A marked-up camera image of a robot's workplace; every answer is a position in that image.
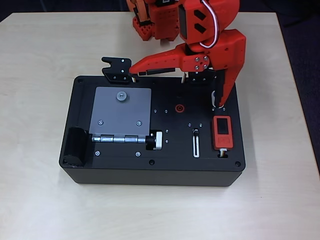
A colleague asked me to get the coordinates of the white slider track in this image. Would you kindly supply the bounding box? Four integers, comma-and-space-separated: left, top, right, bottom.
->
192, 128, 201, 159

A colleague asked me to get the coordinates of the grey round door knob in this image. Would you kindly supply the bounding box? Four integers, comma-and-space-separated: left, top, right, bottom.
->
115, 90, 128, 103

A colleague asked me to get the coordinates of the orange table clamp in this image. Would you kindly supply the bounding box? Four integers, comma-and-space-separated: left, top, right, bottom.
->
125, 0, 154, 27

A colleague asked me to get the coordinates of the grey hinged door plate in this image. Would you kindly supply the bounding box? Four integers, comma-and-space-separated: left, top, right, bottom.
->
88, 86, 153, 137

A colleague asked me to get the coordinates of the red display stick module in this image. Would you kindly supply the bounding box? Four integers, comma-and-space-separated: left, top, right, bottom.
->
211, 115, 235, 151

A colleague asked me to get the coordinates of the metal door hinge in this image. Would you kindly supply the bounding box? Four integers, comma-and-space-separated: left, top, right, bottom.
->
91, 134, 147, 144

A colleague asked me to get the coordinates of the black task board box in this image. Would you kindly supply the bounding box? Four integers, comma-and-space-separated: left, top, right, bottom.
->
58, 74, 245, 187

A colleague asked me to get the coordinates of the white red servo cable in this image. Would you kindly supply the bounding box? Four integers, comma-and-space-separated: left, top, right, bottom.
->
199, 0, 221, 49

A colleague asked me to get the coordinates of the black angled cable bracket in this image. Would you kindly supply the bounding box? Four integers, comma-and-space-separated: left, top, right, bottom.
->
181, 70, 218, 87
101, 56, 138, 85

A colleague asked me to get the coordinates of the black cylinder post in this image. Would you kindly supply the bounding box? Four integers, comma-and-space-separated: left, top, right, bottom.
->
61, 126, 88, 168

